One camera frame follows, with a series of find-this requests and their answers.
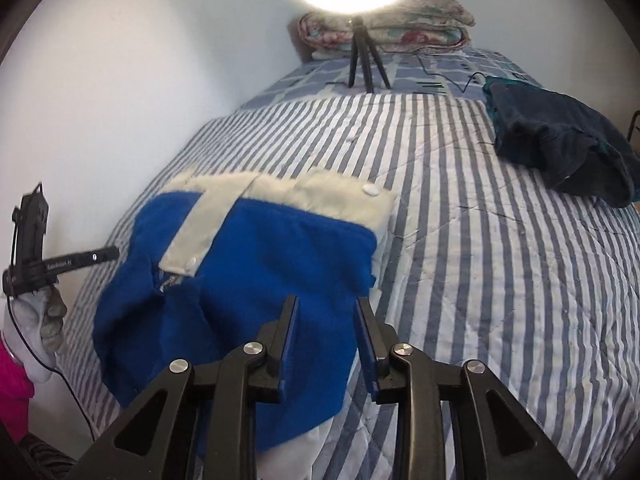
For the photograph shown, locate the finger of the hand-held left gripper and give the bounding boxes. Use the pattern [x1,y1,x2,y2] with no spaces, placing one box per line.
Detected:
[45,246,121,276]

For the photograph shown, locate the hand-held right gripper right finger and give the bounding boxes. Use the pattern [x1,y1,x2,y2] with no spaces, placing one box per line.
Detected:
[354,297,576,480]

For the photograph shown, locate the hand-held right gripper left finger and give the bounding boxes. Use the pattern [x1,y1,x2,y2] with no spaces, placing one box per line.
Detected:
[65,295,299,480]

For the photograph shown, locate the cream and blue jacket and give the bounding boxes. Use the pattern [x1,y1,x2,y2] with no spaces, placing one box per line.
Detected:
[92,170,398,480]

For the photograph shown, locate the person's left forearm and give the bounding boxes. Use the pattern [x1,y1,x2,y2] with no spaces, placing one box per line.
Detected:
[0,330,36,443]

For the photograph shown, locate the dark folded clothes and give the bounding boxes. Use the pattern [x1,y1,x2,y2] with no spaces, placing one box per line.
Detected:
[482,76,640,209]

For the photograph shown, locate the person's left hand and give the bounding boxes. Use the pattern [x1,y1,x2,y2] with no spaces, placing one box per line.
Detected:
[4,285,68,385]

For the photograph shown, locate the blue white striped blanket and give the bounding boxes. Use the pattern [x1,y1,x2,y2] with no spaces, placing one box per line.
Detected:
[55,92,640,480]

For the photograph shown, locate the grey striped cloth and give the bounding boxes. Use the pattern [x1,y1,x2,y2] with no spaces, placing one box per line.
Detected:
[20,432,76,480]

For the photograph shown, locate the blue patterned bed sheet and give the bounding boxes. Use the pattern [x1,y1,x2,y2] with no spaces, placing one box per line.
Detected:
[240,47,543,108]

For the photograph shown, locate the black tripod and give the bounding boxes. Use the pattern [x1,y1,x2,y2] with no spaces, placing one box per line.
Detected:
[347,16,392,93]

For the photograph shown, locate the folded floral quilt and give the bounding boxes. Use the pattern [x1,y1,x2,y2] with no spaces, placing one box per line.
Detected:
[298,0,476,63]

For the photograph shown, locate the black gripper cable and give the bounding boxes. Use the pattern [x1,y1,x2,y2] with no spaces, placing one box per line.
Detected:
[6,297,98,443]

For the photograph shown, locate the black ring light cable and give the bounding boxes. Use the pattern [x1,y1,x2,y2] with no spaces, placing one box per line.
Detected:
[400,45,488,96]

